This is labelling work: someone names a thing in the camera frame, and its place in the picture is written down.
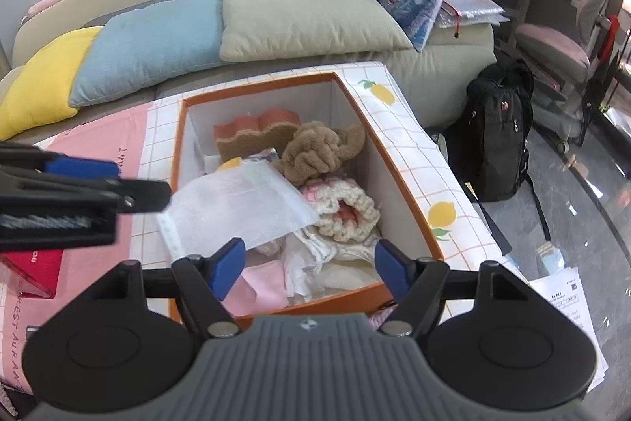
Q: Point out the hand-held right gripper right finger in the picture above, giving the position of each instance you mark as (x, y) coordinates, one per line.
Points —
(394, 268)

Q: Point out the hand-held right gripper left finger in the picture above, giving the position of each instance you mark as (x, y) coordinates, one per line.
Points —
(227, 268)

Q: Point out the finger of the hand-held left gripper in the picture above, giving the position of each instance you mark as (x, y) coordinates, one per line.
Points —
(143, 196)
(81, 167)

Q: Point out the yellow silver wet wipes packet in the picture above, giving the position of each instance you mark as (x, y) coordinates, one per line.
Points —
(229, 163)

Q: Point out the lemon print storage box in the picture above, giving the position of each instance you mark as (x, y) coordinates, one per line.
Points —
(409, 140)

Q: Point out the pink table mat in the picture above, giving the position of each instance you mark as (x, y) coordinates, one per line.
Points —
(98, 135)

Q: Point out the pink cloth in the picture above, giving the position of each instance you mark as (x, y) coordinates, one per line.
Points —
(261, 288)

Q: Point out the white crumpled cloth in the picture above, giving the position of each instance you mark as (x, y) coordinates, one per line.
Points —
(305, 263)

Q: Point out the pink white crochet piece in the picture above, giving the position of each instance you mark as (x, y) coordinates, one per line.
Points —
(345, 204)

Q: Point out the yellow pillow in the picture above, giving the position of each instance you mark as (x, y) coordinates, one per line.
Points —
(39, 90)

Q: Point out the red box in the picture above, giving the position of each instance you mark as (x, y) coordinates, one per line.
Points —
(29, 270)

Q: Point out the orange sponge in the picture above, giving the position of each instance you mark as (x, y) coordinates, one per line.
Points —
(251, 135)

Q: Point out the light blue pillow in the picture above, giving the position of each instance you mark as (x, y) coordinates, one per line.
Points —
(148, 46)

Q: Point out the brown plush scrunchie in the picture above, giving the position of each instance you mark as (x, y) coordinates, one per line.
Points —
(310, 154)

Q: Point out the blue white packet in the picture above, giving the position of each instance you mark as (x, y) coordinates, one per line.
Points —
(551, 258)

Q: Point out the black backpack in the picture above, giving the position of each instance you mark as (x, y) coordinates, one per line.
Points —
(493, 135)

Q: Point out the white printed papers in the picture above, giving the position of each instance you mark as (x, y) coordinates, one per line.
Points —
(572, 317)

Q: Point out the beige pillow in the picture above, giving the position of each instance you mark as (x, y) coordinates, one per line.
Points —
(305, 16)

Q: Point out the pink grey desk chair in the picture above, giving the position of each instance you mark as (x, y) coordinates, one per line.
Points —
(547, 41)

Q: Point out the clear plastic document folder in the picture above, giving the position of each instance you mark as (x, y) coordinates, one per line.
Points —
(468, 2)

